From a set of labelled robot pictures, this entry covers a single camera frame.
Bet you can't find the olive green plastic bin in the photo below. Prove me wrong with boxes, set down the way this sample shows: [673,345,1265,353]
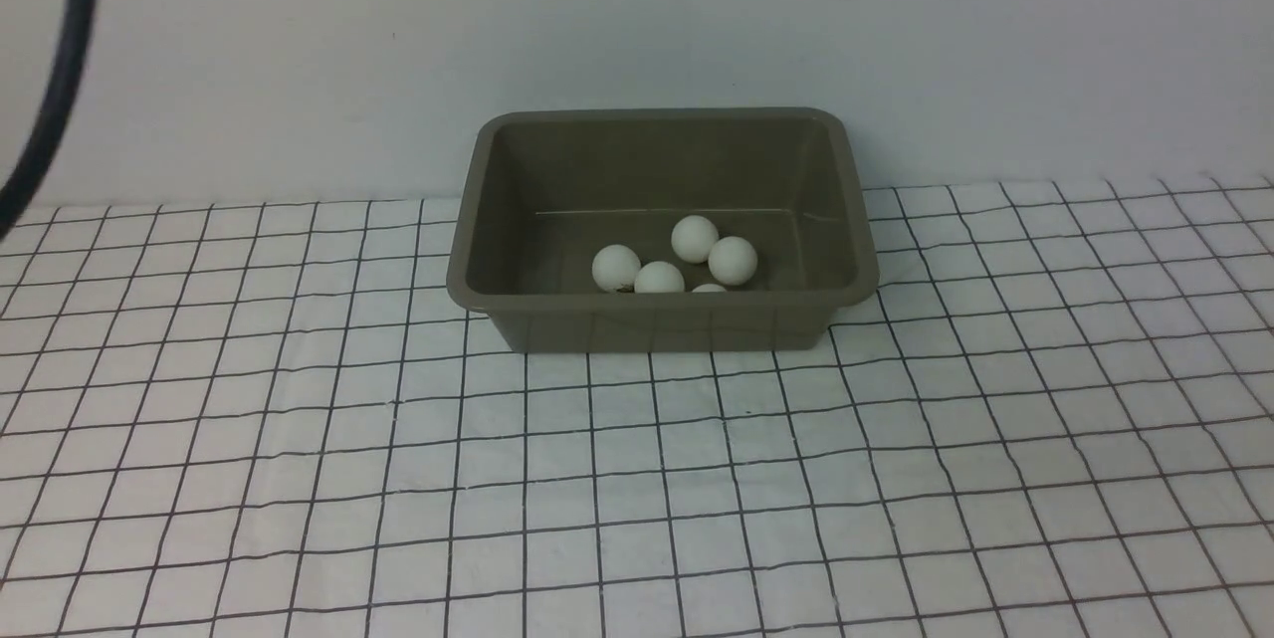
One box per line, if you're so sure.
[447,107,880,353]

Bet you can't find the white black-grid tablecloth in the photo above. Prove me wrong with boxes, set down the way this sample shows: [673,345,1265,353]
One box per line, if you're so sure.
[1,178,1273,637]

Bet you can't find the black left camera cable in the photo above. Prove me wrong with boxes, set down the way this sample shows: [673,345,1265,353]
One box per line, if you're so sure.
[0,0,106,236]

